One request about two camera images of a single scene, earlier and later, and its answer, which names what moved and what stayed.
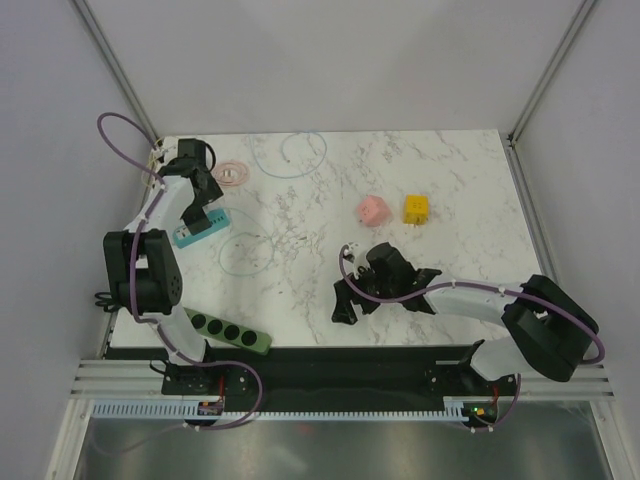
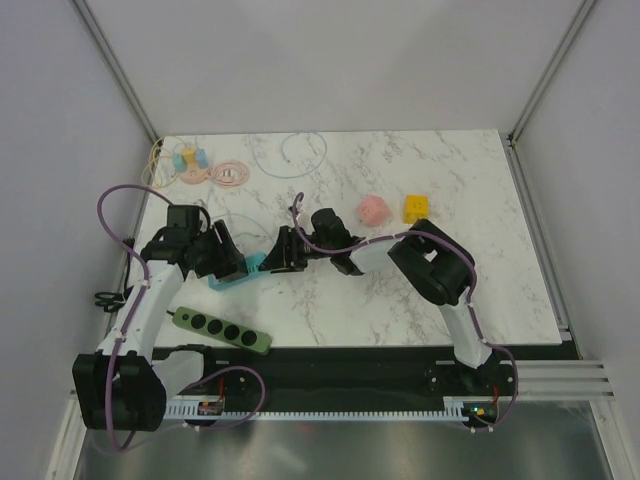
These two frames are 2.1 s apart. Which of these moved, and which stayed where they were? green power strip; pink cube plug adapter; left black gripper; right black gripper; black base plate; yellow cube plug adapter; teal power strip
Moved: teal power strip; left black gripper; right black gripper
Stayed: black base plate; green power strip; pink cube plug adapter; yellow cube plug adapter
